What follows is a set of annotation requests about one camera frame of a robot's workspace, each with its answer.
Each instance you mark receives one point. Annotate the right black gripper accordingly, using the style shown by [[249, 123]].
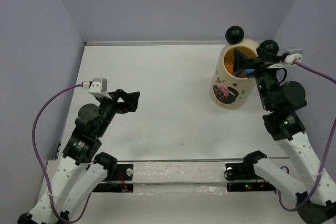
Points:
[[241, 62]]

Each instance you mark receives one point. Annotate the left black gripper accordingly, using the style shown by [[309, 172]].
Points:
[[130, 104]]

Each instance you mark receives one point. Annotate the upright-lying blue label water bottle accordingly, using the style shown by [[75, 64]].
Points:
[[244, 73]]

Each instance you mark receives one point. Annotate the orange juice bottle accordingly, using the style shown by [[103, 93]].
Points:
[[229, 67]]

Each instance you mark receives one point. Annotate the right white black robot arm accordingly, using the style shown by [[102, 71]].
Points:
[[314, 192]]

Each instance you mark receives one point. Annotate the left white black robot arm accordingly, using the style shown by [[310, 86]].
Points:
[[81, 167]]

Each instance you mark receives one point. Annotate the cream bin with black ears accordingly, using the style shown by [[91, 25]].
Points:
[[231, 92]]

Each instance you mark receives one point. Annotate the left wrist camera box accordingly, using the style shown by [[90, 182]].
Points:
[[97, 87]]

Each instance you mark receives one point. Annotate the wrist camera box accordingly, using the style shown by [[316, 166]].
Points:
[[97, 87], [288, 59]]

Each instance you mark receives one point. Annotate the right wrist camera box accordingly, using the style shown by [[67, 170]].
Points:
[[288, 59]]

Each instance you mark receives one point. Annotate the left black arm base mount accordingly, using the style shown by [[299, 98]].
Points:
[[121, 181]]

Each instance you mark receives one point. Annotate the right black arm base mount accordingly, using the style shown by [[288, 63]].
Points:
[[241, 181]]

